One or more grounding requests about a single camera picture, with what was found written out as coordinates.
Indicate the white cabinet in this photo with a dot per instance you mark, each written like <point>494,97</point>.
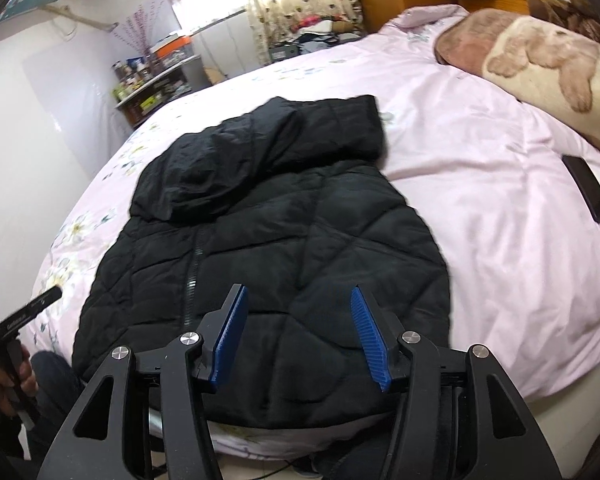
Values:
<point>230,42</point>

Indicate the heart print curtain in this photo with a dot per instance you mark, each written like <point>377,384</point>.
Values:
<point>295,0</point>

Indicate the bear print plush blanket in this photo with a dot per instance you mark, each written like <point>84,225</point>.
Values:
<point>545,65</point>

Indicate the person's left hand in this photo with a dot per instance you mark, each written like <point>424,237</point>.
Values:
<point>26,377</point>

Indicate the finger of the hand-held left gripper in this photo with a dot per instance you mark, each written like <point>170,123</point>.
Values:
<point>30,307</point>

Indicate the black phone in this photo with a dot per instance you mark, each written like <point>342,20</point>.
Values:
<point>587,187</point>

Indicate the cluttered shelf unit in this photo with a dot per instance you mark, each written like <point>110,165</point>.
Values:
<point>152,92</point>

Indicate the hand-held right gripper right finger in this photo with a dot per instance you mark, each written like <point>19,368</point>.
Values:
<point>370,345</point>

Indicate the brown teddy bear plush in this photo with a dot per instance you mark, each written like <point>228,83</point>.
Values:
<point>585,15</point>

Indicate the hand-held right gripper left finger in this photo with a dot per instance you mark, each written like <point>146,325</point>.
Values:
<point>230,340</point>

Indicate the black puffer jacket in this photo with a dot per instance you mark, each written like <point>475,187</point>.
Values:
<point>280,230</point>

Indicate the orange storage box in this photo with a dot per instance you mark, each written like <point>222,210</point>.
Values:
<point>172,47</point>

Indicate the pile of clothes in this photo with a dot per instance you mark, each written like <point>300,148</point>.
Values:
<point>315,35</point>

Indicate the bed with floral pink sheet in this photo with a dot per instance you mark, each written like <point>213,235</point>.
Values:
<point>490,220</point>

